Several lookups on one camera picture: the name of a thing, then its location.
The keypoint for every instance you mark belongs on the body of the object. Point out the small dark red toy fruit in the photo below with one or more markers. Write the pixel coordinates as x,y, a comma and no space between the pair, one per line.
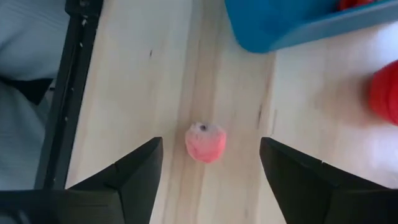
351,3

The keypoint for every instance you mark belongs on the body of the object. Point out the red toy tomato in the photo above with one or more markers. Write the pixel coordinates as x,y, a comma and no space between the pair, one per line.
387,93

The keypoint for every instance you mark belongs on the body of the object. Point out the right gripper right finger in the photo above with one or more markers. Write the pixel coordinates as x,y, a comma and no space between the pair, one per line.
311,193

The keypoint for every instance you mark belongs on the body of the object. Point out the teal plastic tupperware container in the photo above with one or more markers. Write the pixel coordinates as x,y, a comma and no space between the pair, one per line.
280,25

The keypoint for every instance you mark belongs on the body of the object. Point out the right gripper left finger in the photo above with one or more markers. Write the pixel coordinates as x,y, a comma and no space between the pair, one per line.
136,186

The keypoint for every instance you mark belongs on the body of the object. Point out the black aluminium table frame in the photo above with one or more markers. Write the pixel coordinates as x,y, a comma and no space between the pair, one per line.
68,93

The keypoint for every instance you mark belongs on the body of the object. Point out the small pink toy fruit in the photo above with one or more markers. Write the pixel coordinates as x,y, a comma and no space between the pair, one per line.
205,144

